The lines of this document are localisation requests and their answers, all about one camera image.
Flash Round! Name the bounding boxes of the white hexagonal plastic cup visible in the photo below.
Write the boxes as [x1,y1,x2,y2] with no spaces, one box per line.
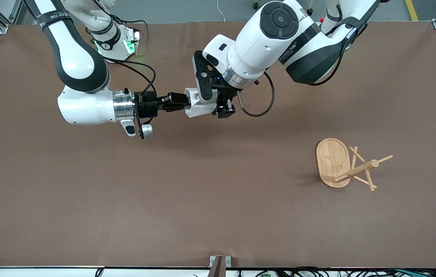
[184,87,219,118]

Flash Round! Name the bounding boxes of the wooden cup rack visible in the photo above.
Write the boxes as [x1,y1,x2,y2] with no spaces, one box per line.
[315,138,394,192]

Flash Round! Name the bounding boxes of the brown table cover sheet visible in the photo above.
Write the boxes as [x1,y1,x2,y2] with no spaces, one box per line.
[0,21,436,269]

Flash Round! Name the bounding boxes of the black right camera mount plate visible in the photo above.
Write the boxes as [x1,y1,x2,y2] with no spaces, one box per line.
[135,92,145,138]

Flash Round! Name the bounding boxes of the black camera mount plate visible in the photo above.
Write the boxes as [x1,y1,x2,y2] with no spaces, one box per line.
[135,92,145,138]
[192,50,219,103]

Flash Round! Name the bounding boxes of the black left camera mount plate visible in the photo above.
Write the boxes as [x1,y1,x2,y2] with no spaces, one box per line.
[192,50,219,103]

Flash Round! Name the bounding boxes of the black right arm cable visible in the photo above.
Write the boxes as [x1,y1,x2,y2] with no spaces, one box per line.
[100,57,157,125]

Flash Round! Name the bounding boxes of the grey metal bracket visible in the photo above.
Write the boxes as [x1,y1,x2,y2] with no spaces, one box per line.
[209,255,232,268]

